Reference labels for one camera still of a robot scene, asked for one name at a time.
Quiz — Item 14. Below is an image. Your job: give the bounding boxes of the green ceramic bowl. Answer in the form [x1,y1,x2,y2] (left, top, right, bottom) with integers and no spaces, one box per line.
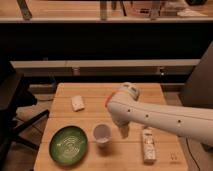
[49,125,88,166]

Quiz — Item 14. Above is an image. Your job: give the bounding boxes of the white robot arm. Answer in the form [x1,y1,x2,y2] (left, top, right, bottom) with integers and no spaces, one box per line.
[105,82,213,146]

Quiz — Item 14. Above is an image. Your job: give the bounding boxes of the white paper cup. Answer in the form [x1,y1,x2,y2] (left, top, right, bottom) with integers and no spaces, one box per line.
[93,124,111,148]

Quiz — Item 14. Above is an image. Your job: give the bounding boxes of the white lotion bottle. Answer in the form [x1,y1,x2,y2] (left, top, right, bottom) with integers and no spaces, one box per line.
[142,128,156,164]

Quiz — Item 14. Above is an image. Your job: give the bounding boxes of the orange carrot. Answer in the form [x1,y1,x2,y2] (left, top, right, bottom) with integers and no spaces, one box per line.
[105,96,110,107]

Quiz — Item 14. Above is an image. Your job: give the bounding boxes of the white sponge block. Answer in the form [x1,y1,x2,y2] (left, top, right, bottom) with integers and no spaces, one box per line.
[71,95,85,112]

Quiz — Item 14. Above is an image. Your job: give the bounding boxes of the long wooden bench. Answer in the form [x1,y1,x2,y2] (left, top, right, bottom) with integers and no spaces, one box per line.
[12,59,200,77]

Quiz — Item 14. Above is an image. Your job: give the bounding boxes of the black office chair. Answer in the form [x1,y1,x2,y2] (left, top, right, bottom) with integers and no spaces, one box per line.
[0,61,49,171]

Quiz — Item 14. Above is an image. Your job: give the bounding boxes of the black cable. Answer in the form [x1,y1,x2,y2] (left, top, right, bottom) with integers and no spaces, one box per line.
[185,137,202,171]

